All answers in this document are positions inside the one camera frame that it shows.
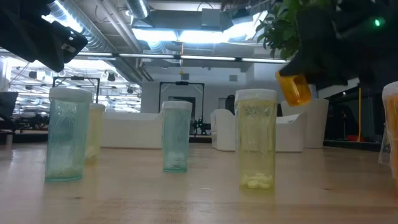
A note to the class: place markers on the plastic-wrapped orange pill bottle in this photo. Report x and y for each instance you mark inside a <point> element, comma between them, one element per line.
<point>392,124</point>

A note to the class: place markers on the black equipment case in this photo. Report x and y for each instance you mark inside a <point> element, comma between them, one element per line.
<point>230,105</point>

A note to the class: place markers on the green leafy plant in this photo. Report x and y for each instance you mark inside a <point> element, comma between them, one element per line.
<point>276,31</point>

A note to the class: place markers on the white plant pot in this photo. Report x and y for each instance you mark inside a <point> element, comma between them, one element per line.
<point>317,124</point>

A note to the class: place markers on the dark monitor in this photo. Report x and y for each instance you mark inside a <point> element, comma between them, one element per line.
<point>7,104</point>

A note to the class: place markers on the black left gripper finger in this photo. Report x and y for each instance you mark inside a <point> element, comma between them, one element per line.
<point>70,43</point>

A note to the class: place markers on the yellow pill bottle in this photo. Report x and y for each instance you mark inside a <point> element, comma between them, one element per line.
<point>255,140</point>
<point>96,130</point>

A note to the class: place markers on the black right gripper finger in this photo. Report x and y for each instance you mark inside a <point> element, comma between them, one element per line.
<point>298,67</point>
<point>329,79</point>

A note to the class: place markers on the long strip light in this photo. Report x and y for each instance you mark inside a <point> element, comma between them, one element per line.
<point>205,58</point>

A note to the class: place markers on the white plastic bin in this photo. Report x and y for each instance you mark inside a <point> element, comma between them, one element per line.
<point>130,130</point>
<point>289,133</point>

